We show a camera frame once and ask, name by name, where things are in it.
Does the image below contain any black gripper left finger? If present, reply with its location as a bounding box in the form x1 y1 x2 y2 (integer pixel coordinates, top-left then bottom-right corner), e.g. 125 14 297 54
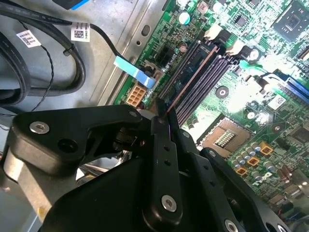
8 98 183 220

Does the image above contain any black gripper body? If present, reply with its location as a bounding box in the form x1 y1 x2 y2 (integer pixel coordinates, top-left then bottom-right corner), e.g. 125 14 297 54
40 156 225 232

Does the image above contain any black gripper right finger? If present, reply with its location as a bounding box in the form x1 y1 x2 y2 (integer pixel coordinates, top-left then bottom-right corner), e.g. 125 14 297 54
168 108 292 232

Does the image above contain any dark RAM stick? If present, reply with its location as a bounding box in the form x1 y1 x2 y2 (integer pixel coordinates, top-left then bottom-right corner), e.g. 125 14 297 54
164 44 220 112

